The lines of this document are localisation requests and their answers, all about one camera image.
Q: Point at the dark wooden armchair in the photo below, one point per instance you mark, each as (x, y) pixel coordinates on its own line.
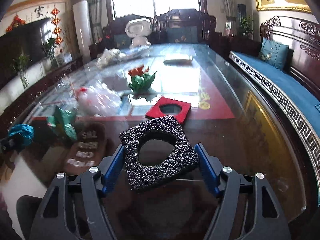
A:
(185, 26)
(114, 36)

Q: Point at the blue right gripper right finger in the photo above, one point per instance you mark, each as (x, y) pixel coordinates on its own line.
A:
(210, 168)

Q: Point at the dark wooden armchair left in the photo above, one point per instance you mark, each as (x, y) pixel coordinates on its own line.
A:
(114, 36)

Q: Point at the dark wooden armchair right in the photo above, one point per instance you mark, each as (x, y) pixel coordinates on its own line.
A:
(185, 26)

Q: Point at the calligraphy wall scroll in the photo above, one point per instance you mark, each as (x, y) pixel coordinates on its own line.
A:
(31, 10)

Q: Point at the blue sofa seat cushion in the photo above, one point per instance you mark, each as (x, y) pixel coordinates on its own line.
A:
(298, 104)

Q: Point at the clear plastic bag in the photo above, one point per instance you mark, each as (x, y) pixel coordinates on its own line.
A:
(98, 99)

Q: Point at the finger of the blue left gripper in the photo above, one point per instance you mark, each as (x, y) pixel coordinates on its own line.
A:
(19, 137)

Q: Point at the potted green corner plant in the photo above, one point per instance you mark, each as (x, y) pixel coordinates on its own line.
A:
(246, 27)

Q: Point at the white robot toy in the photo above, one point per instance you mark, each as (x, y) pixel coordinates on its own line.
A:
(138, 30)

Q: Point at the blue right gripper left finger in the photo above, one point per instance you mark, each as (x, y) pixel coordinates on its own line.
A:
(111, 168)

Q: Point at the black television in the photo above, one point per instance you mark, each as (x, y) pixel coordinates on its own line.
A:
(26, 39)

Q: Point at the black foam square with hole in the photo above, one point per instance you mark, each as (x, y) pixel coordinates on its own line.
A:
(157, 152)

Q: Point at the green red paper flower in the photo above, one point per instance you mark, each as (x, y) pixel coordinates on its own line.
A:
(141, 79)

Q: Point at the white crumpled bag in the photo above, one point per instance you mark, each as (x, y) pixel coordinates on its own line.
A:
(109, 56)

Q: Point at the wooden glass-top coffee table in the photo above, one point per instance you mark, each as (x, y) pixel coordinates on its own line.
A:
(269, 178)

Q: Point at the flat book on table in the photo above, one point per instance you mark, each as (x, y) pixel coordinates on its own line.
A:
(178, 59)

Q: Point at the brown cloth with white letters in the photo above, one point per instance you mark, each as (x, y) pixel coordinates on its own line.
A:
(88, 150)

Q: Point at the green paper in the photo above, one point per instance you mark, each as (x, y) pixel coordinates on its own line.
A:
(61, 123)

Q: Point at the blue embroidered pillow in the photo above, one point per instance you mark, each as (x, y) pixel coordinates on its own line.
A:
(273, 53)

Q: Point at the red foam square with hole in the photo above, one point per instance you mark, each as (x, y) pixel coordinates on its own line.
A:
(166, 106)

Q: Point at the white standing air conditioner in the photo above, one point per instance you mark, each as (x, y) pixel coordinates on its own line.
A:
(83, 29)

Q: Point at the bamboo plant in vase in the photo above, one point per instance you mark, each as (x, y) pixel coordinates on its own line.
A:
(19, 65)

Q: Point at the red chinese knot hanging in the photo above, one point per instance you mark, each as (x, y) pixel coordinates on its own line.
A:
(57, 30)

